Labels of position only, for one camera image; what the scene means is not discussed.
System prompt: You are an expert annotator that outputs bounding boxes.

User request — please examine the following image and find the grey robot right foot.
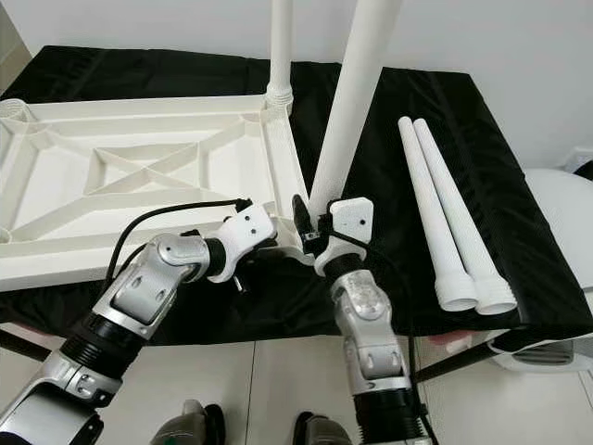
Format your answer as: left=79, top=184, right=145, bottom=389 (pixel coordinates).
left=292, top=413, right=353, bottom=445

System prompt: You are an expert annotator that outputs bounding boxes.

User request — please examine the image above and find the white plastic table top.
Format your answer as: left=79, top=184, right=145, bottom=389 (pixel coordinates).
left=0, top=93, right=311, bottom=293

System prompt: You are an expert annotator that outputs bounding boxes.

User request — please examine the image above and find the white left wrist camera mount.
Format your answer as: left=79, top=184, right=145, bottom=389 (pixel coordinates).
left=213, top=202, right=277, bottom=284

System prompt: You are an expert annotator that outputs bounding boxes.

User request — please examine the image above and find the grey robot left foot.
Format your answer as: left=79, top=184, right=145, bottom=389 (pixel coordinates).
left=148, top=399, right=228, bottom=445

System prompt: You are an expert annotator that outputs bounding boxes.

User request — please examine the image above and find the black cloth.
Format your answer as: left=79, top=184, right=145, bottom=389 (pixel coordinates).
left=0, top=44, right=593, bottom=351

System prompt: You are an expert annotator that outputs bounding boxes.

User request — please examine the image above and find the grey robot foot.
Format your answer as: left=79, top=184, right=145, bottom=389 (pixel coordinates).
left=292, top=413, right=353, bottom=445
left=148, top=399, right=228, bottom=445

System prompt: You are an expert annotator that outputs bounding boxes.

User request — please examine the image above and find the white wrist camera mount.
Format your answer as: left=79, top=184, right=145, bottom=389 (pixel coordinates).
left=213, top=202, right=277, bottom=284
left=313, top=197, right=374, bottom=277

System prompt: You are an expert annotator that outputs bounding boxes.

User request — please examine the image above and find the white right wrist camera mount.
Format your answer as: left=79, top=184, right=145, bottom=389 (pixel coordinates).
left=313, top=197, right=374, bottom=277

